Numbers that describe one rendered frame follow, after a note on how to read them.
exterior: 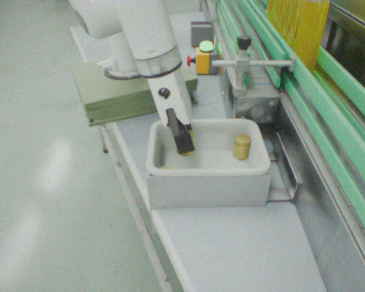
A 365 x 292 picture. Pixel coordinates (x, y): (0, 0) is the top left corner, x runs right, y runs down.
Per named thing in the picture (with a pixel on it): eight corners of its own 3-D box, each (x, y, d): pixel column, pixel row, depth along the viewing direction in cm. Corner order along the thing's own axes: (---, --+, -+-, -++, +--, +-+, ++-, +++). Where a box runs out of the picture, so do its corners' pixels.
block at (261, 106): (276, 125, 72) (281, 97, 68) (234, 125, 72) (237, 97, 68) (272, 116, 75) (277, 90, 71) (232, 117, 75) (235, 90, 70)
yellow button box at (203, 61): (216, 75, 109) (217, 54, 104) (194, 75, 108) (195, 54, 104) (214, 67, 114) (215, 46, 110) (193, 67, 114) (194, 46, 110)
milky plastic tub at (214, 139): (267, 205, 61) (274, 171, 55) (148, 207, 60) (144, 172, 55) (251, 150, 74) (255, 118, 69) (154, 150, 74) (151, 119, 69)
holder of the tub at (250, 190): (293, 205, 61) (302, 176, 56) (149, 207, 61) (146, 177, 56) (273, 151, 75) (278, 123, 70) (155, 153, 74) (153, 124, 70)
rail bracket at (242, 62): (290, 97, 68) (301, 39, 60) (211, 97, 68) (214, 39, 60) (286, 90, 70) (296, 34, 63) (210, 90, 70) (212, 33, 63)
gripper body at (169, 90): (179, 67, 49) (198, 125, 56) (180, 44, 57) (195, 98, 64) (134, 78, 50) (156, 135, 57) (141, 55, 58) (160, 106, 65)
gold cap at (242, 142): (251, 153, 71) (253, 137, 68) (244, 161, 69) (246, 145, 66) (236, 147, 73) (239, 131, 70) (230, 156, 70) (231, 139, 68)
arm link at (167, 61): (176, 55, 48) (181, 72, 50) (177, 36, 55) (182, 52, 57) (129, 68, 49) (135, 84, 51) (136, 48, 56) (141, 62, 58)
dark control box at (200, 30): (210, 47, 131) (211, 26, 126) (191, 47, 130) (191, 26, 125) (208, 40, 137) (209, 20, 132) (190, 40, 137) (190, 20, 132)
